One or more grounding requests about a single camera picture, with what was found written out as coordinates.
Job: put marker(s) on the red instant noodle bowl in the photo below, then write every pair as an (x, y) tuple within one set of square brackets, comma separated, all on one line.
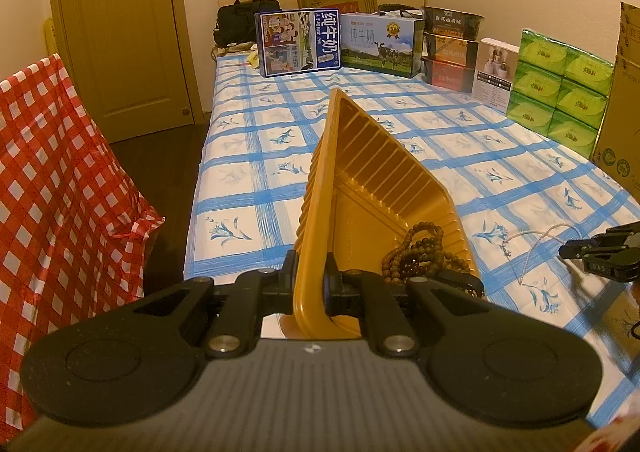
[(447, 74)]

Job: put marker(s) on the white product box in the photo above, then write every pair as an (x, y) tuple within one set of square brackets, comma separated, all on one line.
[(495, 74)]

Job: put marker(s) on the blue milk carton box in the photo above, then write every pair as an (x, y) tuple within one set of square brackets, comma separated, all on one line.
[(300, 44)]

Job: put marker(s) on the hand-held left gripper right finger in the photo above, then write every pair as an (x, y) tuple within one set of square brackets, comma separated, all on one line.
[(330, 282)]

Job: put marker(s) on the large cardboard box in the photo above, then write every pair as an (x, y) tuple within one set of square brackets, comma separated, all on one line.
[(622, 96)]

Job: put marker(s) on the red checkered cloth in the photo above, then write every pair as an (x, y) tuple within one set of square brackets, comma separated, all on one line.
[(60, 182)]

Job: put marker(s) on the black bag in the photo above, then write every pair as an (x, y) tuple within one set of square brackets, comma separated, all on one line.
[(240, 21)]

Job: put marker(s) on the yellow plastic tray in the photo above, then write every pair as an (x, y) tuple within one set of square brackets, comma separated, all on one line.
[(380, 171)]

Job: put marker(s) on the orange instant noodle bowl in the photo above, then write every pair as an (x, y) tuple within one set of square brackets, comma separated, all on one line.
[(450, 49)]

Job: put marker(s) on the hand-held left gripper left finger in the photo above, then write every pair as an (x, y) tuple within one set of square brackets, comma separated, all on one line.
[(291, 279)]

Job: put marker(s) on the black instant noodle bowl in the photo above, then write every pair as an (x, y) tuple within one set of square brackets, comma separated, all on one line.
[(452, 21)]

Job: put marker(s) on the wooden door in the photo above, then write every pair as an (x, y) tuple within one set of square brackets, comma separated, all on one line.
[(130, 31)]

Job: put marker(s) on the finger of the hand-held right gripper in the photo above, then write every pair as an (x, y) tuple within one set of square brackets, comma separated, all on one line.
[(580, 249), (620, 233)]

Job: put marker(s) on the stack of green tissue packs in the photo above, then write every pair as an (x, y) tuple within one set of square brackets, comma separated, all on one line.
[(560, 86)]

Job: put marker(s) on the white green milk box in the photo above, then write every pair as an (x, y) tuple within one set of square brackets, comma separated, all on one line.
[(380, 44)]

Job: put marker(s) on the camouflage cloth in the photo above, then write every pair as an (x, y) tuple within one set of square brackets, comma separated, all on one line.
[(232, 50)]

